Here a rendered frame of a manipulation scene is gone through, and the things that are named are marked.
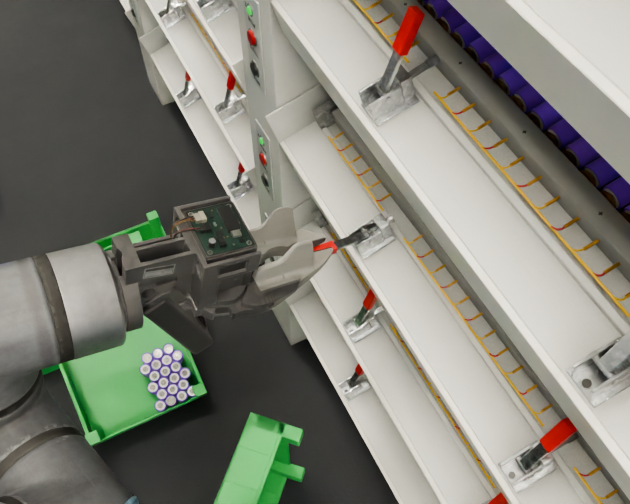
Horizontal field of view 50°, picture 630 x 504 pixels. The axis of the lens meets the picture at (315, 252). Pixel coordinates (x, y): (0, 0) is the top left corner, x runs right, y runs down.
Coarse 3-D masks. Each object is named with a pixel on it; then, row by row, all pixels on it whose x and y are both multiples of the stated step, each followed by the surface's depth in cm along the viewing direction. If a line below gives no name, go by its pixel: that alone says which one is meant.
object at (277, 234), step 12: (276, 216) 64; (288, 216) 65; (264, 228) 65; (276, 228) 65; (288, 228) 66; (264, 240) 66; (276, 240) 67; (288, 240) 67; (300, 240) 67; (312, 240) 68; (324, 240) 68; (264, 252) 65; (276, 252) 67
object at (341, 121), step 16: (336, 112) 77; (352, 128) 76; (352, 144) 76; (368, 160) 73; (384, 176) 72; (368, 192) 74; (400, 192) 71; (400, 208) 72; (416, 224) 69; (416, 240) 69; (432, 240) 67; (416, 256) 69; (448, 256) 66; (432, 272) 67; (464, 288) 65; (480, 304) 63; (464, 320) 64; (512, 352) 62; (528, 368) 60; (512, 384) 61; (560, 416) 59; (576, 432) 57; (608, 480) 56; (608, 496) 55; (624, 496) 54
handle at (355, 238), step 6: (360, 228) 69; (354, 234) 70; (360, 234) 70; (366, 234) 69; (342, 240) 69; (348, 240) 69; (354, 240) 69; (360, 240) 70; (318, 246) 69; (324, 246) 69; (330, 246) 69; (336, 246) 69; (342, 246) 69; (336, 252) 69
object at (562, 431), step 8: (560, 424) 52; (568, 424) 52; (552, 432) 53; (560, 432) 52; (568, 432) 52; (544, 440) 54; (552, 440) 53; (560, 440) 52; (536, 448) 55; (544, 448) 54; (552, 448) 53; (528, 456) 56; (536, 456) 55; (528, 464) 56
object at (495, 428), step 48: (288, 144) 80; (336, 192) 76; (384, 192) 74; (384, 288) 69; (432, 288) 68; (432, 336) 66; (480, 336) 64; (432, 384) 67; (480, 384) 62; (528, 384) 61; (480, 432) 61; (528, 432) 60
